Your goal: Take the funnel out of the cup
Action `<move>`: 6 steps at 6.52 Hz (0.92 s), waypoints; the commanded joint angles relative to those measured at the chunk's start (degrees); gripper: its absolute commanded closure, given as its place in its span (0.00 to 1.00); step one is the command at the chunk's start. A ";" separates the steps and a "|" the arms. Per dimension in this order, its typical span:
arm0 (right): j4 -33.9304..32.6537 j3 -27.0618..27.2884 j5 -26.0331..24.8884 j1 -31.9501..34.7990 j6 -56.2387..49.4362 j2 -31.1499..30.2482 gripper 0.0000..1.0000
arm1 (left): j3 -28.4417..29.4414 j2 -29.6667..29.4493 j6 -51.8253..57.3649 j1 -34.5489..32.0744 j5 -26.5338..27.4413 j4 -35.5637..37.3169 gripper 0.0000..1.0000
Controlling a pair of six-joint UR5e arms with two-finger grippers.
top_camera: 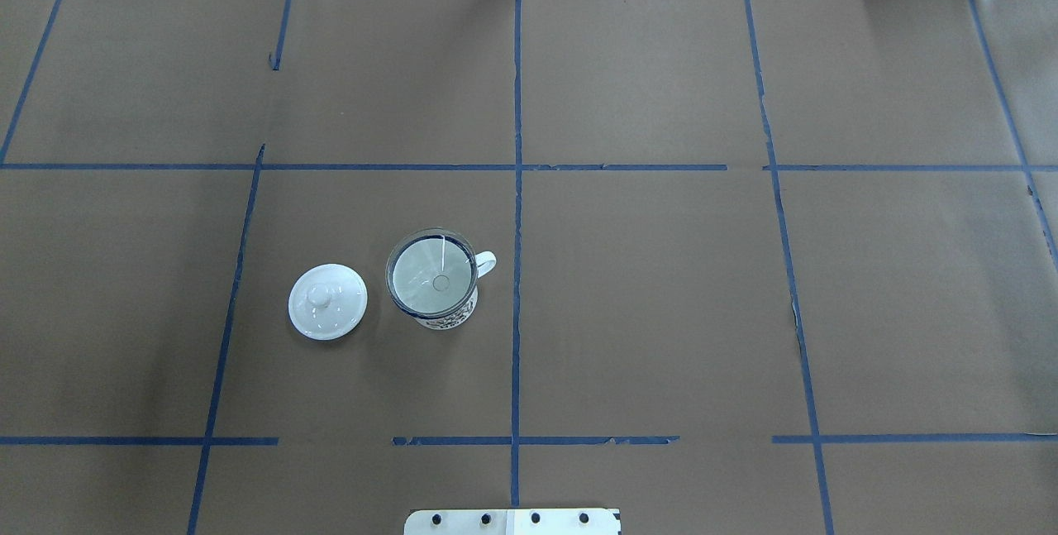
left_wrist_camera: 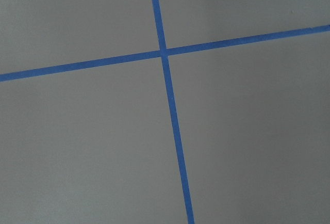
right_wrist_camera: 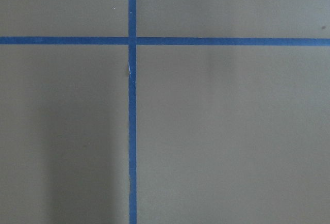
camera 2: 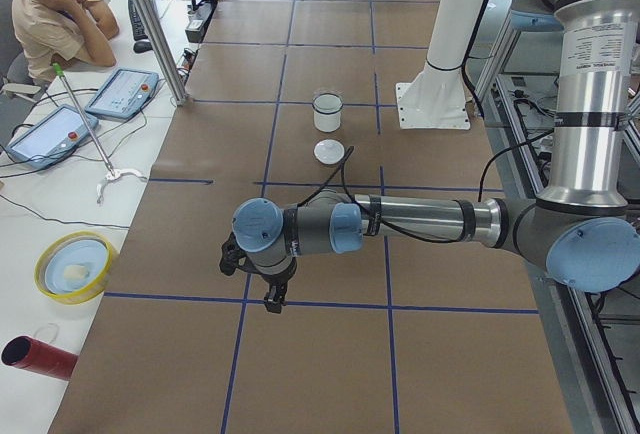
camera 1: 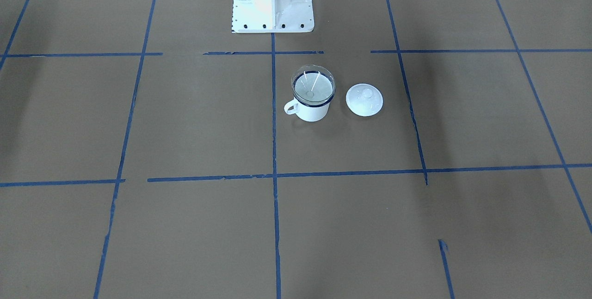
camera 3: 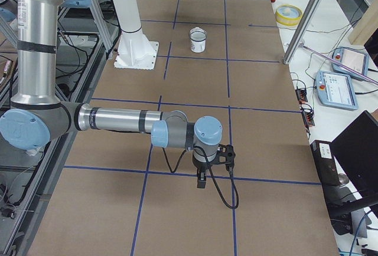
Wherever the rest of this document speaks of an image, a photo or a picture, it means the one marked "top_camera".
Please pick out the white ceramic lid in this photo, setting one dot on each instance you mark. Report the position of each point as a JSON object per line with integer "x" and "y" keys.
{"x": 327, "y": 302}

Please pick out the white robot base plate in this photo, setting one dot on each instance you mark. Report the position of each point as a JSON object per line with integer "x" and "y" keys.
{"x": 514, "y": 521}

